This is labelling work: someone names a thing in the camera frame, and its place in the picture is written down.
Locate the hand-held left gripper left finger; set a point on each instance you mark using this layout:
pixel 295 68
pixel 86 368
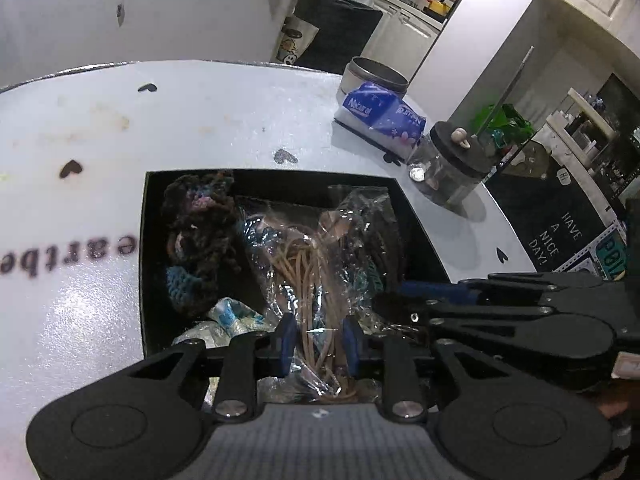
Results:
pixel 285 342

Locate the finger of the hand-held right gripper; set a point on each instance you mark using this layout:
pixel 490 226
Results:
pixel 405 312
pixel 435 291

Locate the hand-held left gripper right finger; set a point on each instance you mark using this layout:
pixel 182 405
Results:
pixel 353 345

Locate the white and blue packet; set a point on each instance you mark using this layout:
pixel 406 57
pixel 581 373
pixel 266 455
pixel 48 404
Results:
pixel 230 317

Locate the black storage box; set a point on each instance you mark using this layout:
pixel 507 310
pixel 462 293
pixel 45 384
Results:
pixel 150 260

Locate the teal printed card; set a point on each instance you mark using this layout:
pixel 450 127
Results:
pixel 611 252

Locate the glass jar with black lid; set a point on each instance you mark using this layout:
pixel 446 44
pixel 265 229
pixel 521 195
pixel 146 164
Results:
pixel 450 170

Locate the black letter board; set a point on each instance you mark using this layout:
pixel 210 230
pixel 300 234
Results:
pixel 545 220

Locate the dark crocheted scrunchie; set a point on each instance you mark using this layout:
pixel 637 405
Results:
pixel 200 240

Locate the green plastic bag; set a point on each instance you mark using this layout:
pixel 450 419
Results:
pixel 505 122

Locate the blue tissue pack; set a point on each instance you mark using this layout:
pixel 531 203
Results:
pixel 380 112

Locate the white shelf unit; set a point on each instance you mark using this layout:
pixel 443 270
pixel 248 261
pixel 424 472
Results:
pixel 585 125

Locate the thin grey rod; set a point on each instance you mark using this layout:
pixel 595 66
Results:
pixel 505 90

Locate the round metal tin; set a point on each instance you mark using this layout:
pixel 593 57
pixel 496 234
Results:
pixel 372 72

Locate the white lower kitchen cabinet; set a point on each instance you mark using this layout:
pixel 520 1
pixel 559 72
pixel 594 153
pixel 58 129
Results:
pixel 400 25

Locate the black laundry hamper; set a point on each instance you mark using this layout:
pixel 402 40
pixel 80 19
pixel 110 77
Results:
pixel 340 25

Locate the yellow pot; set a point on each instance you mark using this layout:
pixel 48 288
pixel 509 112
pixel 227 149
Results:
pixel 437 6

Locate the cartoon print tote bag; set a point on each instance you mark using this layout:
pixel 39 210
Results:
pixel 297 40

